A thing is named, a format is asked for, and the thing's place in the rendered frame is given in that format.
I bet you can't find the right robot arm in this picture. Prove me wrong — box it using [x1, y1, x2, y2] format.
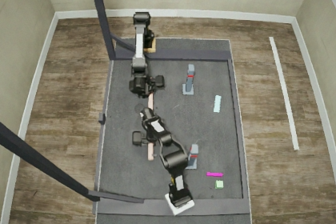
[140, 107, 193, 209]

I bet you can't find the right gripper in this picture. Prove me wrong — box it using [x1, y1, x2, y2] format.
[132, 131, 160, 146]

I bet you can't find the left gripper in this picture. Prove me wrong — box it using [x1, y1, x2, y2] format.
[129, 74, 164, 92]

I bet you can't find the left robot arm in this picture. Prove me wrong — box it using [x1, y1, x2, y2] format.
[130, 11, 154, 96]

